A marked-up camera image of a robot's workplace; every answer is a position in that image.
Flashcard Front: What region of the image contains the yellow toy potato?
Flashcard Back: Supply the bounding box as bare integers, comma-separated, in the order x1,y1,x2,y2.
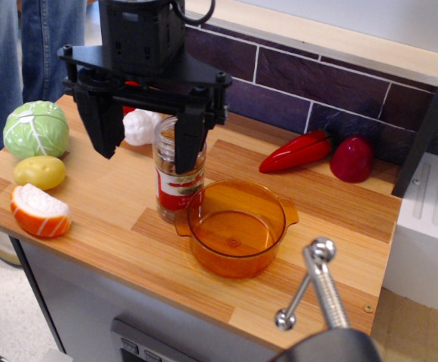
14,155,66,190

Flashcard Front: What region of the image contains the dark grey vertical post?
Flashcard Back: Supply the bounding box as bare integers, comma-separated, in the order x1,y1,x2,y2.
392,88,438,198

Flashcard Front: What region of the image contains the red toy strawberry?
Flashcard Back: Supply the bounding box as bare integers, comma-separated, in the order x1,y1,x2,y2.
122,106,136,115

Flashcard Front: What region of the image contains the white ribbed sink drainer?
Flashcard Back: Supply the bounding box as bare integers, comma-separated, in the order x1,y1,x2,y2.
383,153,438,310

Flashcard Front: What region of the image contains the orange transparent plastic pot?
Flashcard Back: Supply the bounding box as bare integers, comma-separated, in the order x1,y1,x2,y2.
175,179,299,279

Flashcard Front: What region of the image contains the orange salmon sushi toy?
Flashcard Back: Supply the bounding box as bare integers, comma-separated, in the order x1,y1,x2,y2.
10,183,71,238

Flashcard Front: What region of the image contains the grey control panel with buttons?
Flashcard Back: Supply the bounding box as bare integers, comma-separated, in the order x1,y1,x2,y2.
110,318,195,362

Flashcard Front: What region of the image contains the green toy cabbage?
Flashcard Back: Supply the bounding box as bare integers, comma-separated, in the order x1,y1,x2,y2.
3,100,69,160

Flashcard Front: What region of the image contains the clear almond jar red label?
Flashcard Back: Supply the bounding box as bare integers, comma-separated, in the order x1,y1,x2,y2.
152,116,207,223

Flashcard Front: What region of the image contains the person in blue jeans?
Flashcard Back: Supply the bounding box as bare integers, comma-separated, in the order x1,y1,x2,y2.
0,1,87,150

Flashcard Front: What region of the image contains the dark red toy half pepper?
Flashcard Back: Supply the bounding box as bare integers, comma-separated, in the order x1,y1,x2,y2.
330,135,374,183

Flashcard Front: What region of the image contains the black cable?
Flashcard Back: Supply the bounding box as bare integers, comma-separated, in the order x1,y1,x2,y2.
169,0,216,26

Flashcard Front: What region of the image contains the white toy ice cream cone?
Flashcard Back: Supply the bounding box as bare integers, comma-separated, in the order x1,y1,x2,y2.
122,108,164,146

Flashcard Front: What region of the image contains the red toy chili pepper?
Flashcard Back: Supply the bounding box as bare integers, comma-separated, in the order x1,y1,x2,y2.
259,130,333,173

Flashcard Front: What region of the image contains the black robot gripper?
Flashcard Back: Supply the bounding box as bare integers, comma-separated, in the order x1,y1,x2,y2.
58,1,232,174

